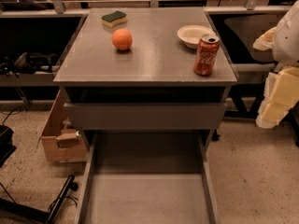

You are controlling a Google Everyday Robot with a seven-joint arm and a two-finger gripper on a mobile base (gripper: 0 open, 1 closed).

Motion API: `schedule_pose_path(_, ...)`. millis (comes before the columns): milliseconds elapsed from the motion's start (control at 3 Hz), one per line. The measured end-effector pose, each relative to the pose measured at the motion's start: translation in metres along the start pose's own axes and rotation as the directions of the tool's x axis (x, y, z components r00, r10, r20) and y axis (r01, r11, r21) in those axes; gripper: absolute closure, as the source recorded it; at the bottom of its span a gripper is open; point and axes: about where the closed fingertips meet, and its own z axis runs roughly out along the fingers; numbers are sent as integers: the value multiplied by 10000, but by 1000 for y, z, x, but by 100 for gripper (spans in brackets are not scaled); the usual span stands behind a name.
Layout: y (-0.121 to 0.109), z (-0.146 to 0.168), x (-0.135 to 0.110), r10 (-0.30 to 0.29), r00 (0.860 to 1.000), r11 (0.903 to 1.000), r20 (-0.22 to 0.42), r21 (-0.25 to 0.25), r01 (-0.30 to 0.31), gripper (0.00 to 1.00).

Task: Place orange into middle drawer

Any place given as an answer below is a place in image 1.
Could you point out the black box at left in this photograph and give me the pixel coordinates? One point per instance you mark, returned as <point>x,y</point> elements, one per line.
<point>6,146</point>

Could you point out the white bowl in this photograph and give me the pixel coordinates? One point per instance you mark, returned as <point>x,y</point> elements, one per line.
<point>191,34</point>

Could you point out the grey drawer cabinet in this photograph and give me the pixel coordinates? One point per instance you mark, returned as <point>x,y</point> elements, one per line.
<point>158,69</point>

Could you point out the green yellow sponge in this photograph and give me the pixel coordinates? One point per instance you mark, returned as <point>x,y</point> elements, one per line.
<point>112,19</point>

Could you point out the black headset on shelf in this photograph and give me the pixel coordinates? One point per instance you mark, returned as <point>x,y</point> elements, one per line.
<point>29,63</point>

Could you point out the cardboard box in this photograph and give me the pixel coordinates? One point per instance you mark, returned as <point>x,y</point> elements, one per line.
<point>61,142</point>

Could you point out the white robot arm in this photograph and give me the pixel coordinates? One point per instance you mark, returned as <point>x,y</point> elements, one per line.
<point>285,48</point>

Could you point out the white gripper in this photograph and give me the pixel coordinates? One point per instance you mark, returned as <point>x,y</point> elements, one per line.
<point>287,41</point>

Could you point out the black office chair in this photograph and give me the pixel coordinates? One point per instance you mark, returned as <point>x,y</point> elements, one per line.
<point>250,52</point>

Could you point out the orange soda can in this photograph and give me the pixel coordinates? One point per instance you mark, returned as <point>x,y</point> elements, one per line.
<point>206,53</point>

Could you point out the open grey middle drawer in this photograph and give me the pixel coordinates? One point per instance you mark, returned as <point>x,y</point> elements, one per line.
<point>147,178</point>

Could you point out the orange fruit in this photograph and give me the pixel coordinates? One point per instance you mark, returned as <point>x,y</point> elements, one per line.
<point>122,39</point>

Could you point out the closed grey top drawer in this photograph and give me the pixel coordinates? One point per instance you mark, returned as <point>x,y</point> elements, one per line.
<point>145,117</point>

